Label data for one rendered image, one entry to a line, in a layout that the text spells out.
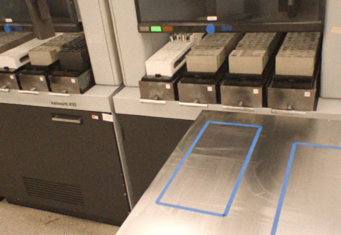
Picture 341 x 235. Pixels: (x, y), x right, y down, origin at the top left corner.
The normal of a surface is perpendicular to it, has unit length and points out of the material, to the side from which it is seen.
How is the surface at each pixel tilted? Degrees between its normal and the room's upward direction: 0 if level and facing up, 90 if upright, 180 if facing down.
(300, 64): 90
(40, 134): 90
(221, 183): 0
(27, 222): 0
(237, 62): 90
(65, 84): 90
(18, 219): 0
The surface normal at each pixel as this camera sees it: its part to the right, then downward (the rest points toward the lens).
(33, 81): -0.39, 0.45
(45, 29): 0.70, 0.25
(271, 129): -0.12, -0.89
